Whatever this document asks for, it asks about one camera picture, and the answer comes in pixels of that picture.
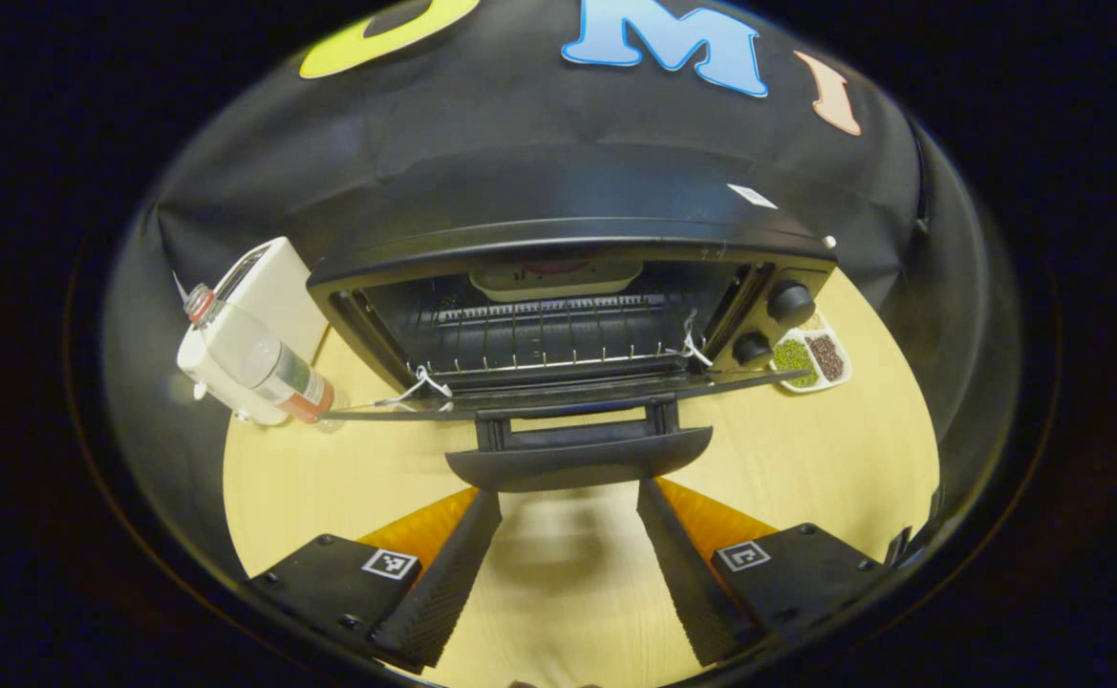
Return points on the white toaster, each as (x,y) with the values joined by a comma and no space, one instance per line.
(276,277)

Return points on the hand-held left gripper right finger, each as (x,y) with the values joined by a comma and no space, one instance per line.
(692,573)

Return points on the white divided bean tray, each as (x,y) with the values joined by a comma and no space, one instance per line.
(811,377)

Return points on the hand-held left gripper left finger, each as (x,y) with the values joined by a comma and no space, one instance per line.
(453,573)

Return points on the black electric oven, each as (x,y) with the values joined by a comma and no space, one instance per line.
(568,191)

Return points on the black backdrop cloth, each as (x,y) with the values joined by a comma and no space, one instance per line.
(233,191)

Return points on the pink round food slice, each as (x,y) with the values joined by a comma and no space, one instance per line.
(554,267)

